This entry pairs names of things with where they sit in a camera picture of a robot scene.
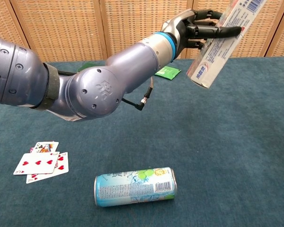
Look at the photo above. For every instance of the floral toothpaste box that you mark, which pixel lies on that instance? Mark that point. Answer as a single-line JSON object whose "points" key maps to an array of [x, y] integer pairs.
{"points": [[217, 54]]}

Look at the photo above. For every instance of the blue felt table cover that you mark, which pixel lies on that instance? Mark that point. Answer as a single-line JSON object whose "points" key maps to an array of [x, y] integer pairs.
{"points": [[203, 142]]}

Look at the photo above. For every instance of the green yellow sponge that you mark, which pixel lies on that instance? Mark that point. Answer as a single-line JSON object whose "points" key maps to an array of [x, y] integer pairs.
{"points": [[85, 65]]}

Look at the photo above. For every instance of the light blue drink can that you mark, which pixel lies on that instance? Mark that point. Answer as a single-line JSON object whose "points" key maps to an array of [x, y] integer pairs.
{"points": [[132, 186]]}

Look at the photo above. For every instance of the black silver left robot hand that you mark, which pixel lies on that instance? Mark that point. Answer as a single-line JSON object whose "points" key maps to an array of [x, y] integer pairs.
{"points": [[177, 26]]}

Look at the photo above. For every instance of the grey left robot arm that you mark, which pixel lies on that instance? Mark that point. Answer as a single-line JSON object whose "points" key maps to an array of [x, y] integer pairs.
{"points": [[90, 89]]}

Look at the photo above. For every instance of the three of hearts card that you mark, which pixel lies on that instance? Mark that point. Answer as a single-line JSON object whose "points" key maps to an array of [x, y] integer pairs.
{"points": [[36, 163]]}

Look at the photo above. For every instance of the seven of hearts card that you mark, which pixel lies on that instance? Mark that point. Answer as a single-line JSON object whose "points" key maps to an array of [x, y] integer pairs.
{"points": [[61, 166]]}

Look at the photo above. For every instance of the clubs face playing card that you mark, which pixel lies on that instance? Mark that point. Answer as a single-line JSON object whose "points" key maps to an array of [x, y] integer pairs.
{"points": [[46, 147]]}

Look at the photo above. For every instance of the bamboo folding screen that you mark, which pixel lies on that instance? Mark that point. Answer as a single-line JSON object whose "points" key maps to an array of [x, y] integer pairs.
{"points": [[73, 28]]}

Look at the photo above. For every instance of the green sachet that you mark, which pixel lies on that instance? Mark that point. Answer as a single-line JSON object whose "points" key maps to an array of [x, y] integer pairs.
{"points": [[169, 72]]}

